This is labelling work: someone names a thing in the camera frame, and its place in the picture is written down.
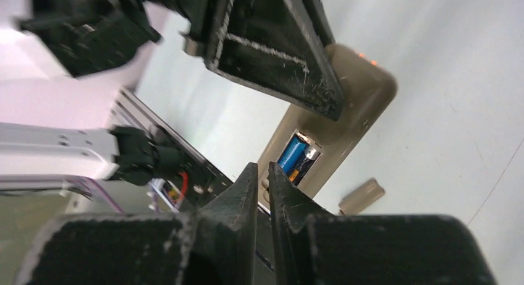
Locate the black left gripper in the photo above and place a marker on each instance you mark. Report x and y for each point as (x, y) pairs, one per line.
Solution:
(267, 45)

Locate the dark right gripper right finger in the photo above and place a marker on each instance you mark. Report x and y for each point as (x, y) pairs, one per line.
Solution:
(314, 246)

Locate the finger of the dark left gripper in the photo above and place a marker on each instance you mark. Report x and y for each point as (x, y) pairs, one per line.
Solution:
(317, 15)

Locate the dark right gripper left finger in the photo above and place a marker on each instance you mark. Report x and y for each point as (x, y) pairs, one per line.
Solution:
(109, 248)

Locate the beige battery compartment cover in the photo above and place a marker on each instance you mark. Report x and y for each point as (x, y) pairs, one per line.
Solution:
(361, 198)

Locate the blue battery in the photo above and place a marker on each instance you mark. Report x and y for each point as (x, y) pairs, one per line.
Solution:
(291, 153)

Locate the black silver AAA battery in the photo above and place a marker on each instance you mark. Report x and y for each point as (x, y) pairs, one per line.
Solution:
(305, 162)

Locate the beige remote control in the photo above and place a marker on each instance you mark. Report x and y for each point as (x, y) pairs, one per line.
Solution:
(368, 88)

